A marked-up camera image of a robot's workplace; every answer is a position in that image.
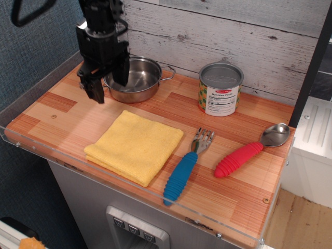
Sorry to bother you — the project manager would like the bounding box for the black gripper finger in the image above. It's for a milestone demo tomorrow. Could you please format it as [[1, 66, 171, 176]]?
[[82, 79, 104, 104], [112, 58, 130, 86]]

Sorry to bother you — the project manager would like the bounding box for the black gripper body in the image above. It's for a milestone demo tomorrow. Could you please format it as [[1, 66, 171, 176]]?
[[76, 22, 129, 87]]

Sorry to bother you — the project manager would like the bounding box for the stainless steel pot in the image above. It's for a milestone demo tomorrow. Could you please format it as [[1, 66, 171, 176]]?
[[103, 57, 176, 103]]

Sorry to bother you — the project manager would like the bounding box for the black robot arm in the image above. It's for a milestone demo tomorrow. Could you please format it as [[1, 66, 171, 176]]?
[[76, 1, 130, 104]]

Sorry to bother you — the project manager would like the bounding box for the yellow folded cloth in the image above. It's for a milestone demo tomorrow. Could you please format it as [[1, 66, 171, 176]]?
[[84, 110, 184, 187]]

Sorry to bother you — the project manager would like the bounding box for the toy food can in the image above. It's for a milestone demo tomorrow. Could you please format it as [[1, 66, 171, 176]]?
[[198, 60, 244, 117]]

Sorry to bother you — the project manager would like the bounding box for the grey toy fridge cabinet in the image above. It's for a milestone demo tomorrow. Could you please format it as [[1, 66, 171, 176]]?
[[48, 158, 242, 249]]

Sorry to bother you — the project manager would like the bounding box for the silver dispenser panel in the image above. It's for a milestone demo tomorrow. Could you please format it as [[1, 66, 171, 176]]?
[[106, 205, 170, 248]]

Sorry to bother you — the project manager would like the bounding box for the orange object at corner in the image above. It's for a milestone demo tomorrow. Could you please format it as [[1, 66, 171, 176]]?
[[18, 237, 46, 249]]

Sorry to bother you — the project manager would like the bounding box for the white toy sink unit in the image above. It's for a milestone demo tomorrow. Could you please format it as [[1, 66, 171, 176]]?
[[281, 96, 331, 208]]

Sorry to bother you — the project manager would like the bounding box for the clear acrylic guard rail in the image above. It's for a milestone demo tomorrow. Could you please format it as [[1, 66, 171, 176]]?
[[1, 56, 293, 248]]

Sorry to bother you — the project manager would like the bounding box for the blue handled fork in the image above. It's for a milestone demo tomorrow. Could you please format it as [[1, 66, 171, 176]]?
[[163, 128, 214, 206]]

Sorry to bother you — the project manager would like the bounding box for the red handled spoon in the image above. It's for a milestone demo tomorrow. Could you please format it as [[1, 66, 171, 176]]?
[[214, 123, 290, 178]]

